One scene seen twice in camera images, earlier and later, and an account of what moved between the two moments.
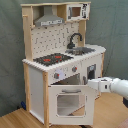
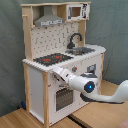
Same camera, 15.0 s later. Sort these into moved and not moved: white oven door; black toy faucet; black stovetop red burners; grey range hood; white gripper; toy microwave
Moved: white gripper; white oven door
Not moved: black stovetop red burners; grey range hood; black toy faucet; toy microwave
